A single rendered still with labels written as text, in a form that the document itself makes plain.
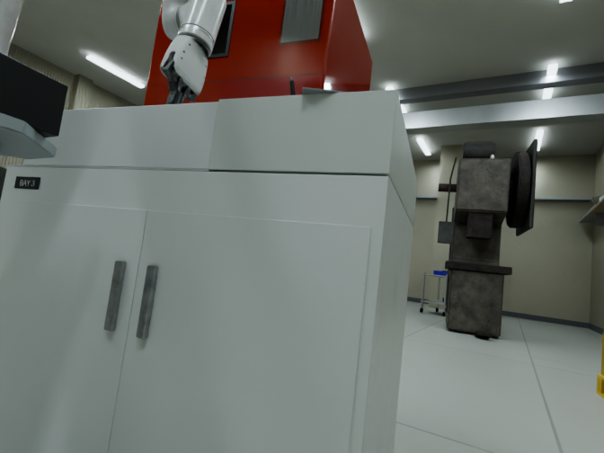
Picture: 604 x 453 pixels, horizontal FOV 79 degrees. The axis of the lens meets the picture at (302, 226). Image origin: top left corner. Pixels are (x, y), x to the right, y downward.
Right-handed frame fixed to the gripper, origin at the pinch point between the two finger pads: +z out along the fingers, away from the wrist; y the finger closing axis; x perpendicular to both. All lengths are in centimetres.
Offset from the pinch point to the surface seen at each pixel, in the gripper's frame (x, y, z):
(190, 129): 9.2, 2.6, 9.1
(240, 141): 21.4, 2.0, 11.6
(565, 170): 329, -914, -476
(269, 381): 34, -6, 53
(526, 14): 136, -359, -398
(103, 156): -13.3, 1.4, 14.8
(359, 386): 49, -6, 50
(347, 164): 42.8, 1.1, 15.6
